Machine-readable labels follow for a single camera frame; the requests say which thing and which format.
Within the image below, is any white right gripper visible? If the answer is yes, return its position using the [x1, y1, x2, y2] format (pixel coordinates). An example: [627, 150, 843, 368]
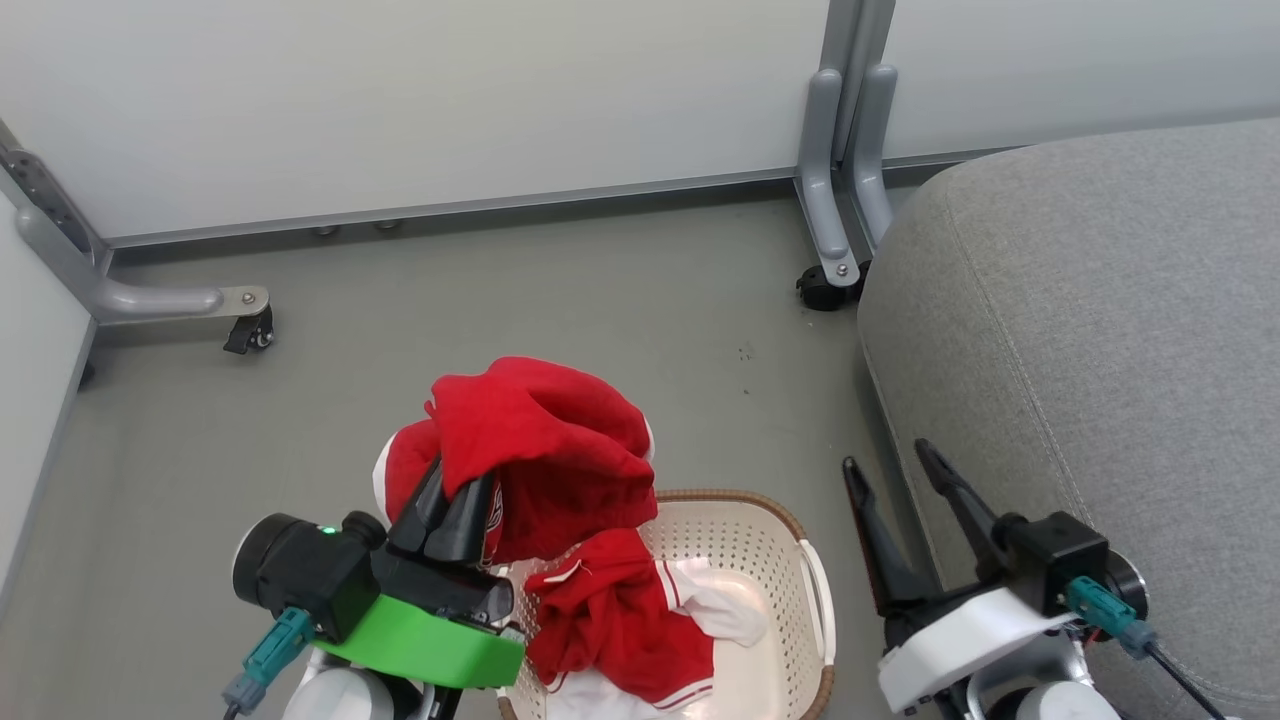
[842, 437, 1077, 714]

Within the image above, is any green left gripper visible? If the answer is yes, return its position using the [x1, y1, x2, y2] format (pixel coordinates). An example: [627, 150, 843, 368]
[315, 456, 527, 691]

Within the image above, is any red and white jersey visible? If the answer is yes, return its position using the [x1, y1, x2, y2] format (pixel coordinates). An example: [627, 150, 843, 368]
[371, 356, 770, 713]

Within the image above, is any cream perforated laundry basket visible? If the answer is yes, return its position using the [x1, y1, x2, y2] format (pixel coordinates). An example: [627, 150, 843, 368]
[496, 489, 837, 720]

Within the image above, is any round black caster wheel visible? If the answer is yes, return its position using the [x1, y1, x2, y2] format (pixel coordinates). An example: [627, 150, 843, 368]
[796, 261, 872, 313]

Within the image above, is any grey fabric sofa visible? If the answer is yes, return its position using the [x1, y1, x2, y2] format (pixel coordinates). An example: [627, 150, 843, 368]
[857, 117, 1280, 720]

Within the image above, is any black caster with metal fork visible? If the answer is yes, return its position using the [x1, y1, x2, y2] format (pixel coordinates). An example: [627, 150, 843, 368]
[222, 304, 276, 355]

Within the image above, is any grey curved partition foot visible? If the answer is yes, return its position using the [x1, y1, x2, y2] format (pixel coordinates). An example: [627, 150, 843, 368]
[796, 67, 864, 290]
[849, 62, 899, 257]

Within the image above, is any long grey partition foot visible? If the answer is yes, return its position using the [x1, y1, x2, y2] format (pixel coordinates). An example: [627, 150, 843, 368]
[0, 118, 271, 327]

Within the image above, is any teal right camera cable plug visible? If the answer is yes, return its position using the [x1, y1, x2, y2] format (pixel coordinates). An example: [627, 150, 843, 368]
[1064, 576, 1229, 720]

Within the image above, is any teal camera cable plug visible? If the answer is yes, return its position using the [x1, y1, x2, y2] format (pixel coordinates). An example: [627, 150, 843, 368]
[221, 607, 317, 718]
[1064, 576, 1229, 720]

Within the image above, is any teal left camera cable plug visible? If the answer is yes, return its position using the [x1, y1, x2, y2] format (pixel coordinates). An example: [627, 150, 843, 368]
[221, 607, 317, 718]

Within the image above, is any long grey partition bottom rail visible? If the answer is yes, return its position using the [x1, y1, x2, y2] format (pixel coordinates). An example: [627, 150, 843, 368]
[103, 165, 803, 249]

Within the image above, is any short grey partition bottom rail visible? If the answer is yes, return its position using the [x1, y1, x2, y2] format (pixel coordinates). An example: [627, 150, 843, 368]
[884, 146, 1026, 169]

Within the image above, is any grey partition post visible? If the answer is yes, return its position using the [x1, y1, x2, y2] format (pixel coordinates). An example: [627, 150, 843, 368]
[823, 0, 898, 163]

